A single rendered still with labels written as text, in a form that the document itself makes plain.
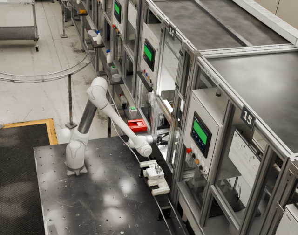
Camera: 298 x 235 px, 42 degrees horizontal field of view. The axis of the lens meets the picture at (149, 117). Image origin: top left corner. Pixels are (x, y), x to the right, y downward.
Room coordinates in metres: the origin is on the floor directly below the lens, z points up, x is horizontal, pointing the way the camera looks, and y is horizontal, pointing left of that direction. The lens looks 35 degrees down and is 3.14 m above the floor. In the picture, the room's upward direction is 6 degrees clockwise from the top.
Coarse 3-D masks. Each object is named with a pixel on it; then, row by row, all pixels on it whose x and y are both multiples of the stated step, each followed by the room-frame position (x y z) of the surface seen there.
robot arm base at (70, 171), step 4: (64, 164) 2.62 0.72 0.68; (84, 164) 2.63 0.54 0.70; (68, 168) 2.53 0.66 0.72; (80, 168) 2.53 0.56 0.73; (84, 168) 2.57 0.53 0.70; (68, 172) 2.50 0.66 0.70; (72, 172) 2.51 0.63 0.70; (76, 172) 2.50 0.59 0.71; (80, 172) 2.52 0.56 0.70; (84, 172) 2.53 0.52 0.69
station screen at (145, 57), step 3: (144, 42) 3.16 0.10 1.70; (144, 45) 3.15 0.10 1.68; (147, 45) 3.09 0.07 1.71; (150, 51) 3.00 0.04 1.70; (144, 54) 3.14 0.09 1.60; (144, 57) 3.13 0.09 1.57; (147, 57) 3.06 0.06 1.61; (147, 60) 3.06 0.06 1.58; (147, 63) 3.05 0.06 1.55; (150, 63) 2.98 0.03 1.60; (150, 66) 2.97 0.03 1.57
